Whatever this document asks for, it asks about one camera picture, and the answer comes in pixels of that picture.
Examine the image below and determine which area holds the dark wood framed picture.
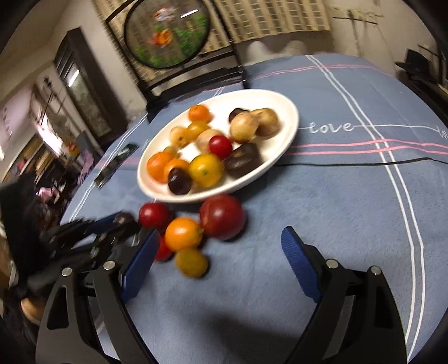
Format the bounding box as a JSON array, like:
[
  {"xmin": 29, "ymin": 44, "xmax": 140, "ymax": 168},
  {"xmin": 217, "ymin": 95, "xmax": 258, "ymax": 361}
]
[{"xmin": 52, "ymin": 28, "xmax": 128, "ymax": 148}]

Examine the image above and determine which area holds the dark red plum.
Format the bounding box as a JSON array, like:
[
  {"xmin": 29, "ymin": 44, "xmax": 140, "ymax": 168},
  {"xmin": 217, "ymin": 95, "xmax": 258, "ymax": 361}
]
[
  {"xmin": 138, "ymin": 202, "xmax": 173, "ymax": 232},
  {"xmin": 199, "ymin": 195, "xmax": 247, "ymax": 241}
]

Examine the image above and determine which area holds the brown-spotted pepino melon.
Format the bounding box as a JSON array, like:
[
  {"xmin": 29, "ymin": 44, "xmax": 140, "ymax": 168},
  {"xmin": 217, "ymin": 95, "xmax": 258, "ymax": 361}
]
[
  {"xmin": 169, "ymin": 127, "xmax": 191, "ymax": 148},
  {"xmin": 251, "ymin": 108, "xmax": 281, "ymax": 138}
]

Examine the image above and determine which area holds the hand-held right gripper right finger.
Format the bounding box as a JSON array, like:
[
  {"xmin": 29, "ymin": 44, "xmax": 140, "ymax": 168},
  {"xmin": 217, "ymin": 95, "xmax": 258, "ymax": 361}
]
[{"xmin": 281, "ymin": 226, "xmax": 408, "ymax": 364}]

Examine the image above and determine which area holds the beige checked curtain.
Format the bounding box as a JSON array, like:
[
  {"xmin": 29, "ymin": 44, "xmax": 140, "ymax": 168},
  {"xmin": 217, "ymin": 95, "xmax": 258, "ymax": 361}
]
[{"xmin": 92, "ymin": 0, "xmax": 331, "ymax": 85}]

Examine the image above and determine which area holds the black smartphone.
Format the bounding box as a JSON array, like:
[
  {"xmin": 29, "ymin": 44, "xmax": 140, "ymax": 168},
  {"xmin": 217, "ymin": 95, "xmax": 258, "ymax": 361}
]
[{"xmin": 94, "ymin": 143, "xmax": 138, "ymax": 190}]

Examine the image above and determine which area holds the dark chair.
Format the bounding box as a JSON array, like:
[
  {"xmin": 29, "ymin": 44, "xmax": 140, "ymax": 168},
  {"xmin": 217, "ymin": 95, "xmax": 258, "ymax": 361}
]
[{"xmin": 73, "ymin": 131, "xmax": 106, "ymax": 186}]

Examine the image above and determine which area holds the orange tomato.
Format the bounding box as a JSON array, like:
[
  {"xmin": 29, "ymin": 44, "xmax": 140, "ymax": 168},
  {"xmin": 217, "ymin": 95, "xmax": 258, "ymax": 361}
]
[{"xmin": 164, "ymin": 217, "xmax": 204, "ymax": 252}]

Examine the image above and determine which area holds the dark purple plum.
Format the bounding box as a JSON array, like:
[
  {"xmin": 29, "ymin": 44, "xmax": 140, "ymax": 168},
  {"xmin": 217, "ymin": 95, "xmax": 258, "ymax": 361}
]
[{"xmin": 167, "ymin": 167, "xmax": 193, "ymax": 195}]

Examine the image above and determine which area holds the large yellow-orange tomato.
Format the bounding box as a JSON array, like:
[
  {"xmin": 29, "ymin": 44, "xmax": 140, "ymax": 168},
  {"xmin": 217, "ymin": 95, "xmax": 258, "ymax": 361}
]
[{"xmin": 185, "ymin": 121, "xmax": 211, "ymax": 141}]

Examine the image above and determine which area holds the black hat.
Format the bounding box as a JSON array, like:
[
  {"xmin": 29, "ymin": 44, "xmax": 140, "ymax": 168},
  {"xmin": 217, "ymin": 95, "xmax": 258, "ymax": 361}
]
[{"xmin": 395, "ymin": 49, "xmax": 438, "ymax": 85}]

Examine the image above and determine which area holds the green-orange mandarin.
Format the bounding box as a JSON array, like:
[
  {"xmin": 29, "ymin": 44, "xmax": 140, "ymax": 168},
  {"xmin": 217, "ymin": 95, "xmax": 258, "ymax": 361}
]
[{"xmin": 188, "ymin": 154, "xmax": 225, "ymax": 189}]

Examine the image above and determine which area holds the purple-streaked pepino melon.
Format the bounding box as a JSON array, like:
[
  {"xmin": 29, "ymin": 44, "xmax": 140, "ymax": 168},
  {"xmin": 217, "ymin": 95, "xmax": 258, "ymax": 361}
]
[{"xmin": 196, "ymin": 129, "xmax": 225, "ymax": 153}]

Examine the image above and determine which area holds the white oval plate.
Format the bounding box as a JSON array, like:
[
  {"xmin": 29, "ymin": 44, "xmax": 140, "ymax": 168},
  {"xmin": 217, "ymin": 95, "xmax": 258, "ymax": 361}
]
[{"xmin": 136, "ymin": 89, "xmax": 299, "ymax": 204}]

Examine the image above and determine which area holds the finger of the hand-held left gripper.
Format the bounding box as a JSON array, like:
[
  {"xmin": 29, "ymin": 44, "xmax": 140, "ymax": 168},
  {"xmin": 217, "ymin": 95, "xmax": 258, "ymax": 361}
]
[
  {"xmin": 74, "ymin": 212, "xmax": 122, "ymax": 236},
  {"xmin": 92, "ymin": 227, "xmax": 143, "ymax": 260}
]

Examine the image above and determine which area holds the blue striped tablecloth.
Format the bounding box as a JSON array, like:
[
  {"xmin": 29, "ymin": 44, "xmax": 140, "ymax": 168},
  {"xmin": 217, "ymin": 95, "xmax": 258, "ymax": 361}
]
[{"xmin": 59, "ymin": 52, "xmax": 448, "ymax": 364}]

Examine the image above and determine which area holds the thin black cable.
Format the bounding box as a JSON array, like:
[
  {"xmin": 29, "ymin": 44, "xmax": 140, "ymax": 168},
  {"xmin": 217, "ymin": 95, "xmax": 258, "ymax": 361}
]
[{"xmin": 276, "ymin": 157, "xmax": 430, "ymax": 168}]

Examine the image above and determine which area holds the person's left hand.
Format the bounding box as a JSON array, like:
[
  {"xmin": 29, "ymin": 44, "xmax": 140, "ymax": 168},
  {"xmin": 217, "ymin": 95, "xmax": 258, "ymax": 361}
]
[{"xmin": 20, "ymin": 296, "xmax": 48, "ymax": 324}]

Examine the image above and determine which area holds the red cherry tomato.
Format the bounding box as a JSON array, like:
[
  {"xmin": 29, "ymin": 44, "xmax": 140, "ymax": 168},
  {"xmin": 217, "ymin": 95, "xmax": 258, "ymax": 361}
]
[
  {"xmin": 209, "ymin": 135, "xmax": 233, "ymax": 158},
  {"xmin": 154, "ymin": 235, "xmax": 174, "ymax": 262}
]

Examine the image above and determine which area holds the orange mandarin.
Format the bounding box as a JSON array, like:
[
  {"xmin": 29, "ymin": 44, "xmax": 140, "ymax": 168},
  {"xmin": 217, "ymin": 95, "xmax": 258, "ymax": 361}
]
[
  {"xmin": 146, "ymin": 152, "xmax": 172, "ymax": 183},
  {"xmin": 188, "ymin": 105, "xmax": 211, "ymax": 123},
  {"xmin": 164, "ymin": 158, "xmax": 190, "ymax": 176}
]

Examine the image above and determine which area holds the wrinkled dark passion fruit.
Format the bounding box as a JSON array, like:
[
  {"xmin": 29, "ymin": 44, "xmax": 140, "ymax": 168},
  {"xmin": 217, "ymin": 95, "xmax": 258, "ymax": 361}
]
[
  {"xmin": 228, "ymin": 108, "xmax": 251, "ymax": 123},
  {"xmin": 224, "ymin": 142, "xmax": 263, "ymax": 178}
]

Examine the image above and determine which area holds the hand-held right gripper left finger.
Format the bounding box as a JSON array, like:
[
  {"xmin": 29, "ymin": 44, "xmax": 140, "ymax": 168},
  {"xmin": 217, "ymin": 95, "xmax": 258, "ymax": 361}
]
[{"xmin": 35, "ymin": 229, "xmax": 162, "ymax": 364}]

